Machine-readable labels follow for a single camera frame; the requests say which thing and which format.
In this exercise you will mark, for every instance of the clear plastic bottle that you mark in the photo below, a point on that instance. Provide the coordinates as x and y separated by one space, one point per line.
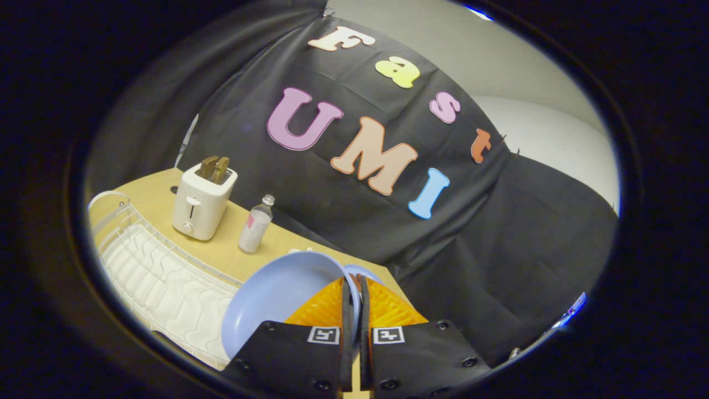
255 226

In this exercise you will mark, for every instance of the brown toast slice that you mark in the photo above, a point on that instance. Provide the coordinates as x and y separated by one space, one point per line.
208 166
220 169

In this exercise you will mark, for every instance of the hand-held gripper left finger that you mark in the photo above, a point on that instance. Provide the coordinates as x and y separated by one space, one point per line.
346 310

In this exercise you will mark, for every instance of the light blue plate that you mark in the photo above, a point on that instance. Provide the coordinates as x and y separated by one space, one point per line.
277 299

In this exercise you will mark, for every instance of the black backdrop cloth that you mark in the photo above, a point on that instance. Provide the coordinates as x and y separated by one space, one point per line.
354 166

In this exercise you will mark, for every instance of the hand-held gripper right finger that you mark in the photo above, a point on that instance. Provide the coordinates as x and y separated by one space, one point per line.
365 310

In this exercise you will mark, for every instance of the white toaster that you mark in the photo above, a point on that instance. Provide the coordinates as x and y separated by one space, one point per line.
200 206

